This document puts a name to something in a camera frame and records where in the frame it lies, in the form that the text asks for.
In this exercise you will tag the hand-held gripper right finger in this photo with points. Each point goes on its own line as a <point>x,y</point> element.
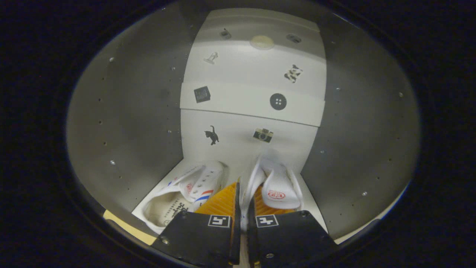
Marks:
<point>290,238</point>

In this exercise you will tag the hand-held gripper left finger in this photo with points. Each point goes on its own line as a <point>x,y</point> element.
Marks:
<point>200,238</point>

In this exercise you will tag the white shoe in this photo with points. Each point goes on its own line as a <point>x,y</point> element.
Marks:
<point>174,208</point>
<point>279,182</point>

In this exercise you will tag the grey shoe cabinet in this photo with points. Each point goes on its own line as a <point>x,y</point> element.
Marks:
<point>141,111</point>

